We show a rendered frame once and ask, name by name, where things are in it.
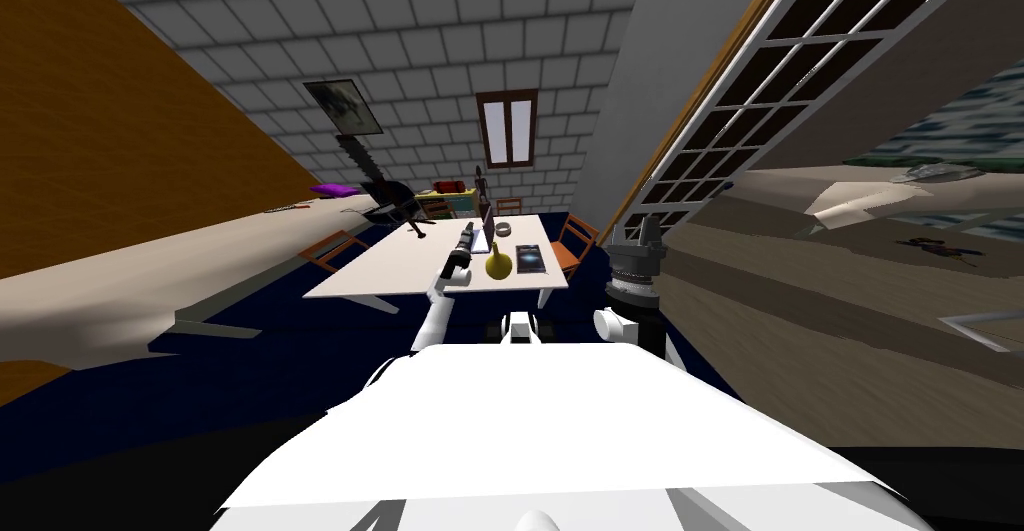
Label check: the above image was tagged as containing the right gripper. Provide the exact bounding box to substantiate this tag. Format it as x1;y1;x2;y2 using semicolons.
604;214;668;278

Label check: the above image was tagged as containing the grey laptop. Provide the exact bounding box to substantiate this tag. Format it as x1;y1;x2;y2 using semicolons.
470;203;498;256

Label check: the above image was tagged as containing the yellow vase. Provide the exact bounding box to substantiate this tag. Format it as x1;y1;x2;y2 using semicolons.
484;240;514;282

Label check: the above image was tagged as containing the colourful low shelf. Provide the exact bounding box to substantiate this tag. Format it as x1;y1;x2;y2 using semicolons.
414;179;482;221

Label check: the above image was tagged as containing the dark tablet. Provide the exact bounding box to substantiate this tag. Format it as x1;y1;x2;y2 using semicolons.
515;243;548;276

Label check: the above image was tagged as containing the white table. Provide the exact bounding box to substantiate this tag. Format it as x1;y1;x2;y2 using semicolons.
303;212;570;313

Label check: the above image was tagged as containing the black office chair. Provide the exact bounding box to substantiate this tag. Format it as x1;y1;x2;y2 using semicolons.
359;179;428;227

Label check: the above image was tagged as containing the brown framed window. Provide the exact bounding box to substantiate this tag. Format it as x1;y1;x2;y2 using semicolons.
475;88;540;171

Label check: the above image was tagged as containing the dark framed picture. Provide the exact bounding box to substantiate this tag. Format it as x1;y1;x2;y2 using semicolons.
302;78;385;138

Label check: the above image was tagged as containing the white glazed door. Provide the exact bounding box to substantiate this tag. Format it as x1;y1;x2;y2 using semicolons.
614;0;987;246

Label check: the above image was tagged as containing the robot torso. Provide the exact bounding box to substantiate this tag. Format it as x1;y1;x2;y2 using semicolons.
210;310;939;531

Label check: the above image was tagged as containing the long beige counter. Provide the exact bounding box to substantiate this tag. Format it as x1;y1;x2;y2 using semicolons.
0;193;381;372

